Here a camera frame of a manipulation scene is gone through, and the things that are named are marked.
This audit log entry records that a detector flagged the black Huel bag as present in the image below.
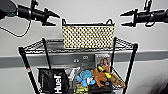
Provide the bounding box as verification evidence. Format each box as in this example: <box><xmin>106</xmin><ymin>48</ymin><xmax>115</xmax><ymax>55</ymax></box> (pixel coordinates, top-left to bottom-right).
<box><xmin>36</xmin><ymin>67</ymin><xmax>72</xmax><ymax>94</ymax></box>

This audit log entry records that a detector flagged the blue plush toy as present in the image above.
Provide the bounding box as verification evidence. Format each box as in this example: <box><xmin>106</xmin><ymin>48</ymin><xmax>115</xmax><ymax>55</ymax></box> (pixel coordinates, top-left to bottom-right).
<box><xmin>76</xmin><ymin>69</ymin><xmax>97</xmax><ymax>89</ymax></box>

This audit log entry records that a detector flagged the brown plush toy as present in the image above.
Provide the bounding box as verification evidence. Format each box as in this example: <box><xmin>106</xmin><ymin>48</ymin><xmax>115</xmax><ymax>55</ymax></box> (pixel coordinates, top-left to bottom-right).
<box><xmin>107</xmin><ymin>73</ymin><xmax>127</xmax><ymax>90</ymax></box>

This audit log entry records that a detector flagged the thin black cable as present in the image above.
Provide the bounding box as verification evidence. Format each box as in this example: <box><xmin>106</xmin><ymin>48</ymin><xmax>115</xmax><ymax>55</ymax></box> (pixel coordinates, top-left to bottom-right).
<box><xmin>0</xmin><ymin>18</ymin><xmax>33</xmax><ymax>38</ymax></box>

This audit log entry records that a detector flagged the black wire shelf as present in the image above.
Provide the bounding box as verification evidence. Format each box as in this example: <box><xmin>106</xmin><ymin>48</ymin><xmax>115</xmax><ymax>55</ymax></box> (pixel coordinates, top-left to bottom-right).
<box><xmin>17</xmin><ymin>35</ymin><xmax>139</xmax><ymax>94</ymax></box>

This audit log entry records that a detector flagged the orange plush toy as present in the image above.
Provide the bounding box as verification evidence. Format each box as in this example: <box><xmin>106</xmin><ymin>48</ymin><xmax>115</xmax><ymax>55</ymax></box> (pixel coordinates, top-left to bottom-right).
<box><xmin>90</xmin><ymin>65</ymin><xmax>113</xmax><ymax>89</ymax></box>

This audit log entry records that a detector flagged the white picture card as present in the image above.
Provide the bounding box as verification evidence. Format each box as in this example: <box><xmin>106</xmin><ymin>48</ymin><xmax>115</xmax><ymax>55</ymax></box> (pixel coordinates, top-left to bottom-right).
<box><xmin>94</xmin><ymin>53</ymin><xmax>112</xmax><ymax>73</ymax></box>

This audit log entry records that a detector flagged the pale basket with dark spots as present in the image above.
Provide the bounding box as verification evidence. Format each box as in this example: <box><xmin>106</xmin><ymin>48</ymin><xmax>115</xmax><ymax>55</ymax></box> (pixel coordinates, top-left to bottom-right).
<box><xmin>61</xmin><ymin>17</ymin><xmax>116</xmax><ymax>51</ymax></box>

